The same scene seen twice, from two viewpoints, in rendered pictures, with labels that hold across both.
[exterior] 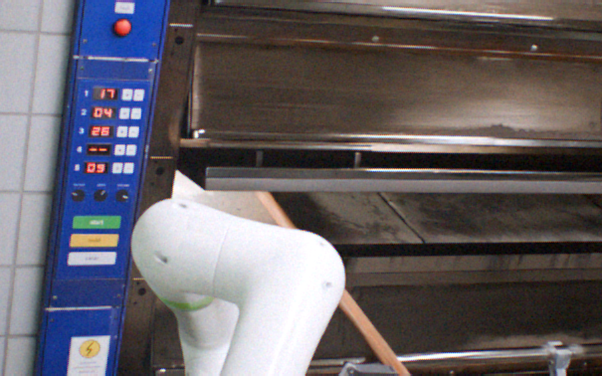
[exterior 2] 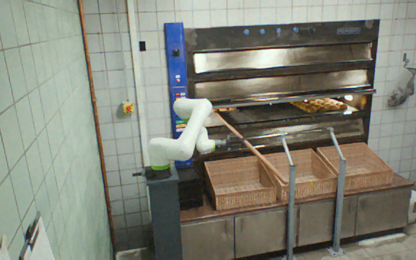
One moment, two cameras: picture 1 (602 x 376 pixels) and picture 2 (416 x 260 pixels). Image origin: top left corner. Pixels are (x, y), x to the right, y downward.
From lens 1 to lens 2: 1.03 m
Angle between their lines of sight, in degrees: 14
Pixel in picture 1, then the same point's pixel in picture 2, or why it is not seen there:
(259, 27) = (206, 77)
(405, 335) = (254, 142)
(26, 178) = (165, 114)
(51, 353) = not seen: hidden behind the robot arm
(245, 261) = (191, 105)
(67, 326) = not seen: hidden behind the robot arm
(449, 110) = (252, 89)
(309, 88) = (220, 89)
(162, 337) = not seen: hidden behind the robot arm
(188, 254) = (182, 105)
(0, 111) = (157, 101)
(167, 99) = (191, 94)
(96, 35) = (172, 82)
